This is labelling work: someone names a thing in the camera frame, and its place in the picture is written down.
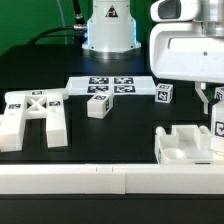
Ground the white front rail wall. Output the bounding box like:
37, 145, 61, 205
0, 164, 224, 194

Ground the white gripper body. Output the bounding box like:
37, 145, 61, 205
149, 22, 224, 83

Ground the black cable on base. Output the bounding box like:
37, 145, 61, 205
27, 0, 88, 46

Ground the white chair seat part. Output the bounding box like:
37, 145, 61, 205
154, 125, 224, 165

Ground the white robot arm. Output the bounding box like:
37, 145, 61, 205
82, 0, 224, 102

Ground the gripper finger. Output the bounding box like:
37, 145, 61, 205
195, 81, 209, 114

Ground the small white tagged cube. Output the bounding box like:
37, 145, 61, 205
155, 83, 173, 103

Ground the white chair back part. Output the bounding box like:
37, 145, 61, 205
0, 88, 69, 152

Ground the white tagged cube right edge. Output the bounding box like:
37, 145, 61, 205
214, 86, 224, 100

